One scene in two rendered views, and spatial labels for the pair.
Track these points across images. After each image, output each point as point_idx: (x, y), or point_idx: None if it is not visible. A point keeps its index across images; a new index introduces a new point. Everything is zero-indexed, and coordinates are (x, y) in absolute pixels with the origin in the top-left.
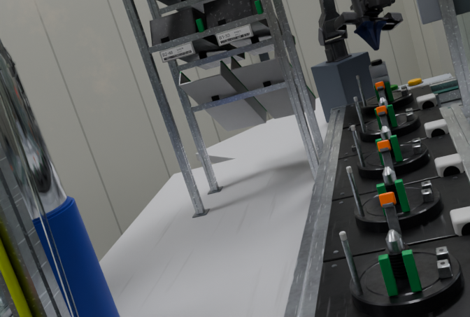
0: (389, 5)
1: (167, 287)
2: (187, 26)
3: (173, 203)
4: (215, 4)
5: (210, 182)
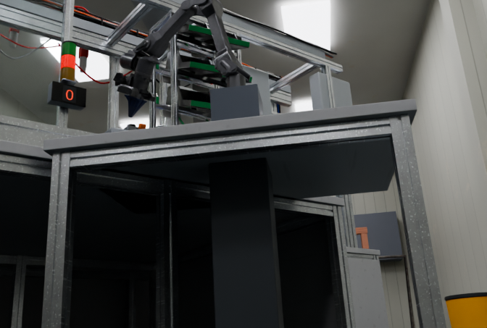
0: (115, 85)
1: None
2: None
3: None
4: (190, 93)
5: None
